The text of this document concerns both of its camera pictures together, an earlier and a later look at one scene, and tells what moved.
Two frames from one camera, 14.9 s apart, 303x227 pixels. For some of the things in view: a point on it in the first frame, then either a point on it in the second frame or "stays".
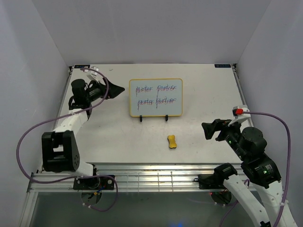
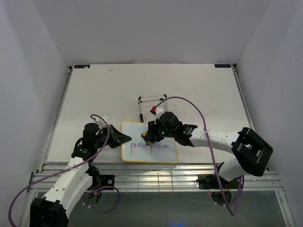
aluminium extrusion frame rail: (131, 177) stays
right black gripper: (218, 124) → (152, 128)
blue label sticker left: (81, 66) stays
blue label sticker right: (222, 65) stays
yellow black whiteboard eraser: (172, 141) → (145, 135)
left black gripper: (113, 91) → (118, 138)
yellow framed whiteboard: (158, 97) → (137, 150)
